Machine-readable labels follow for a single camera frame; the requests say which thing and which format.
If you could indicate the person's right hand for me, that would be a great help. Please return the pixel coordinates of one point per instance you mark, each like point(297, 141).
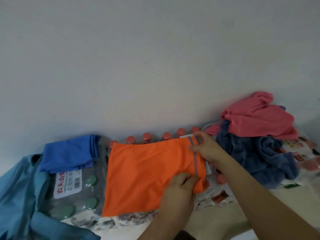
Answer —
point(210, 147)

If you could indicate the blue t-shirt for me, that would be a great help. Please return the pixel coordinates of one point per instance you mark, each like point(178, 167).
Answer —
point(67, 152)

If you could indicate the light blue backpack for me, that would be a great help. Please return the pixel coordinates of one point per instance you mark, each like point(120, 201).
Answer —
point(17, 197)

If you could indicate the stack of water bottle packs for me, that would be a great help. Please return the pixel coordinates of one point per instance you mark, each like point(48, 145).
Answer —
point(75, 194)

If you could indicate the orange t-shirt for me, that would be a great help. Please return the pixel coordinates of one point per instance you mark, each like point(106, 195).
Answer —
point(140, 172)

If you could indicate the person's right forearm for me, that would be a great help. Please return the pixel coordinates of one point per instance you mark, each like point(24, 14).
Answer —
point(270, 204)

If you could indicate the person's dark shorts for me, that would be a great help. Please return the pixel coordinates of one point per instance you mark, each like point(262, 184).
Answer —
point(181, 236)

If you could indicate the grey-blue towel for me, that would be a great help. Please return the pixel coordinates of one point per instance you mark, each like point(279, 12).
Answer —
point(255, 157)

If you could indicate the person's left hand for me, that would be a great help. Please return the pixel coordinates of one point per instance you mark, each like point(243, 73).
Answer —
point(180, 197)

